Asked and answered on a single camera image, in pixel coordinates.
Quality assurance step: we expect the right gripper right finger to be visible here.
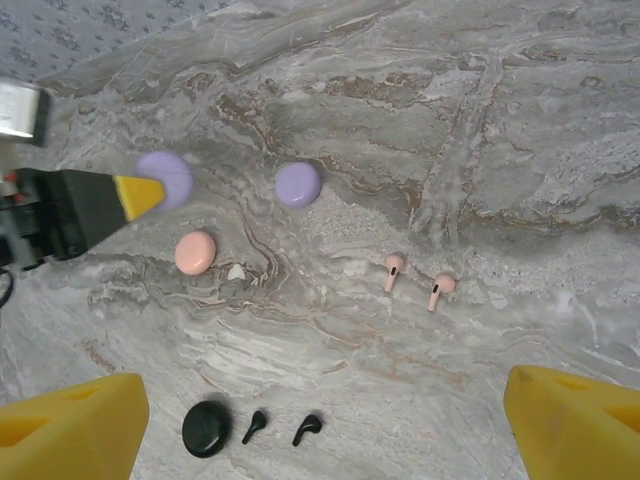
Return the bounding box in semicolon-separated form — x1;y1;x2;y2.
503;364;640;480

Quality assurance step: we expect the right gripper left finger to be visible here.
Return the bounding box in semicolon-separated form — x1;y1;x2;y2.
0;372;151;480

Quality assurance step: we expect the purple earbud charging case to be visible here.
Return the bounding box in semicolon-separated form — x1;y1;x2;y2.
134;150;195;211
274;162;322;209

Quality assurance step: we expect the pink earbud charging case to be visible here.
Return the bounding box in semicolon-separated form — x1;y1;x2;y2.
174;229;218;276

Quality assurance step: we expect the black earbud charging case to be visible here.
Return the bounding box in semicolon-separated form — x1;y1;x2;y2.
181;399;235;458

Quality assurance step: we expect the pink wireless earbud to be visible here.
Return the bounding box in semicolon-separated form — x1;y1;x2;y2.
383;253;406;294
426;272;457;315

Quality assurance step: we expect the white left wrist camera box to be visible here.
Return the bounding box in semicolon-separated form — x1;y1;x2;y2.
0;78;55;150

